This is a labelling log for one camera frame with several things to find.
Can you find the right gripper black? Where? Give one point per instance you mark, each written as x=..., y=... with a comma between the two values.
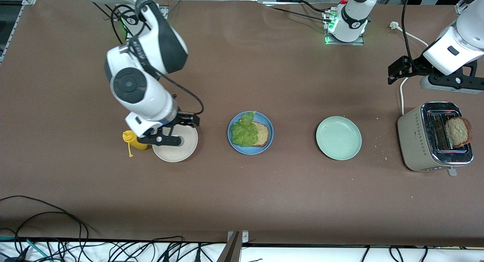
x=184, y=119

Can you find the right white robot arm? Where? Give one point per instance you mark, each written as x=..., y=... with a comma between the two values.
x=147, y=99

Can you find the green lettuce leaf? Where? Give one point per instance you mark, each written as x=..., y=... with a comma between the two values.
x=244, y=131

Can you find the yellow squeeze bottle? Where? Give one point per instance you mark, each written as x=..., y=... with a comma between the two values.
x=128, y=137

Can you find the brown bread slice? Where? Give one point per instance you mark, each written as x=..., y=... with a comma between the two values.
x=262, y=133
x=458, y=131

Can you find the blue round plate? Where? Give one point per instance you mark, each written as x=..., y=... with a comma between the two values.
x=266, y=148

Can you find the cream round plate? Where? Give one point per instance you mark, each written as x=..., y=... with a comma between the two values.
x=177, y=154

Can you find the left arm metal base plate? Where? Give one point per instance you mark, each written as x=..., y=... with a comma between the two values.
x=346, y=43

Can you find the beige metal toaster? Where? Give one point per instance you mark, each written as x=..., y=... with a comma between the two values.
x=416, y=141

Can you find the silver metal bracket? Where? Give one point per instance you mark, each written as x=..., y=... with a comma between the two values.
x=245, y=237

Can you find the brown table cover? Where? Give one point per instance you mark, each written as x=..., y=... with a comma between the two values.
x=242, y=197

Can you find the pale green round plate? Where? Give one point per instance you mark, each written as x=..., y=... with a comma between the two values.
x=338, y=138

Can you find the dark metal bar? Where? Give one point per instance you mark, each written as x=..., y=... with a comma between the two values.
x=230, y=252

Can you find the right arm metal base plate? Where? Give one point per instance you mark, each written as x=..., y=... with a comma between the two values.
x=165, y=12

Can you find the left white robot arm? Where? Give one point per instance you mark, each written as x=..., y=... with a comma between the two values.
x=351, y=24

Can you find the aluminium frame profile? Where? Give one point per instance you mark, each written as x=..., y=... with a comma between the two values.
x=17, y=20

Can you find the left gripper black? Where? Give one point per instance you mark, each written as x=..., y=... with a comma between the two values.
x=415, y=66

